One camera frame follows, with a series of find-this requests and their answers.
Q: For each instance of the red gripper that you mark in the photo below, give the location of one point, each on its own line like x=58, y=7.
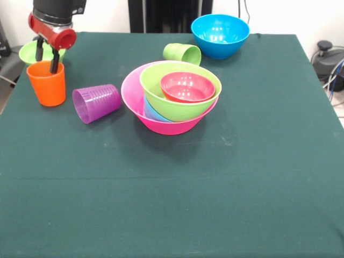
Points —
x=53, y=35

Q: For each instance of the small green bowl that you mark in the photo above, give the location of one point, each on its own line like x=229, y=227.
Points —
x=27, y=53

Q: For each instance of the orange red cup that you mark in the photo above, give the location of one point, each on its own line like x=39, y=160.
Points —
x=48, y=88

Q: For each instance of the purple cup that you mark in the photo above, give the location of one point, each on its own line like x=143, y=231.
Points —
x=96, y=103

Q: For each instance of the large pink bowl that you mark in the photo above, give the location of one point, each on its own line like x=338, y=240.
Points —
x=131, y=91

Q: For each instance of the large green bowl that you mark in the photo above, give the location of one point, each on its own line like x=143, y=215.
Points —
x=153, y=86

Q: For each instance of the small cyan bowl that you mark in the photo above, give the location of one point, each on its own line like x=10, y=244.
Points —
x=151, y=111

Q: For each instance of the green cup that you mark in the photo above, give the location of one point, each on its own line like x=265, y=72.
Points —
x=184, y=53

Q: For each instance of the small magenta bowl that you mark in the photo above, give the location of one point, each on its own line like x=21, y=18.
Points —
x=188, y=88

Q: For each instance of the large blue bowl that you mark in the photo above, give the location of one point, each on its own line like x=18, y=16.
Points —
x=220, y=35

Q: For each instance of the black device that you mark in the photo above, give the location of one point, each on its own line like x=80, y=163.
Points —
x=4, y=40

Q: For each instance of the dark green tablecloth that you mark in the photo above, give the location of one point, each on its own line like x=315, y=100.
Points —
x=172, y=201

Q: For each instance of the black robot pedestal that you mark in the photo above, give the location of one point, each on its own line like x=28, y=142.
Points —
x=166, y=16

